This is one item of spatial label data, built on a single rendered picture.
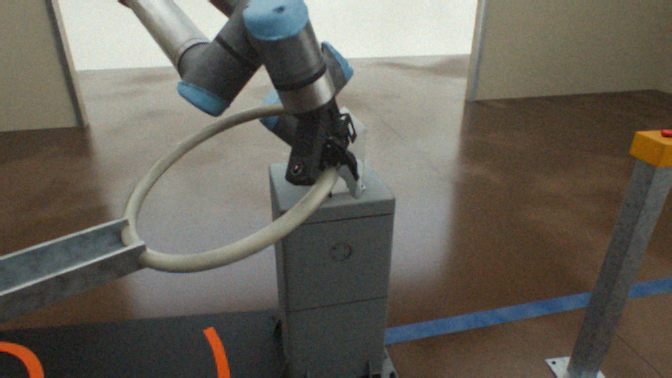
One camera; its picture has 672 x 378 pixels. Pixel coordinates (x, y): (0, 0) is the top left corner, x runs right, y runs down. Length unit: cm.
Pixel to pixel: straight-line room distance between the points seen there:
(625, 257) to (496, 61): 477
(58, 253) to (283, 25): 58
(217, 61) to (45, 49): 488
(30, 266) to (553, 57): 652
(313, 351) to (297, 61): 135
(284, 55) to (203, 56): 18
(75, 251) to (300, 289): 87
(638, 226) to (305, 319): 120
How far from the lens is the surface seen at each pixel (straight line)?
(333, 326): 174
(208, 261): 73
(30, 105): 580
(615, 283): 188
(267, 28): 64
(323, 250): 151
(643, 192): 172
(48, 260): 93
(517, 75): 656
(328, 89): 69
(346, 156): 74
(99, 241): 93
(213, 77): 76
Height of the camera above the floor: 153
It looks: 26 degrees down
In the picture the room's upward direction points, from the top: straight up
